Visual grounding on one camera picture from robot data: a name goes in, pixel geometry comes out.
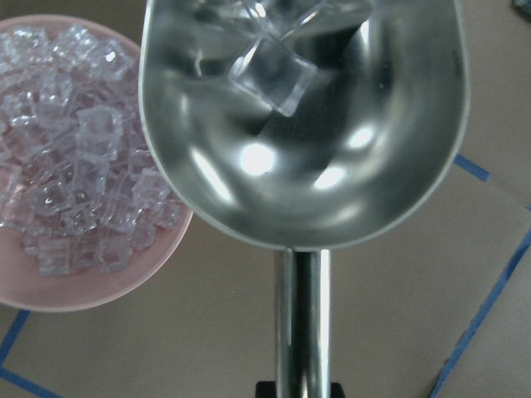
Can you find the stainless steel ice scoop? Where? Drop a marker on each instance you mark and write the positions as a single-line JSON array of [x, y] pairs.
[[372, 138]]

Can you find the clear ice cube pile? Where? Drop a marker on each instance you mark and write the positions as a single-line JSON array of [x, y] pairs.
[[77, 179]]

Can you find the pink bowl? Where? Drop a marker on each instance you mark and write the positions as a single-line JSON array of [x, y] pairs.
[[21, 285]]

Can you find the ice cube in scoop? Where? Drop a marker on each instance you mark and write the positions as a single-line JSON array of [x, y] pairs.
[[273, 73]]

